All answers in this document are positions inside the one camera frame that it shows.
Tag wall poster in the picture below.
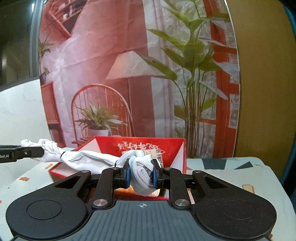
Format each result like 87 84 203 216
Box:
38 0 240 159

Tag dark window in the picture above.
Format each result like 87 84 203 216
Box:
0 0 43 87

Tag yellow wooden board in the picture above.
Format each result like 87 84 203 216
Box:
228 0 294 181

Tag white cloth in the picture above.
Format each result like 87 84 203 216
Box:
20 138 160 197

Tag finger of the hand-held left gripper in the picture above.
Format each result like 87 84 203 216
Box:
14 145 46 161

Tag red cardboard box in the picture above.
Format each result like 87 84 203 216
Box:
48 136 187 201

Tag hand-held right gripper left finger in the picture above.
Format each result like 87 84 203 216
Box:
54 159 131 209

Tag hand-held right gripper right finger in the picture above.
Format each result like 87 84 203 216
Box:
151 159 234 208

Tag bear print table cover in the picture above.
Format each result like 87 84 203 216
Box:
0 156 293 241

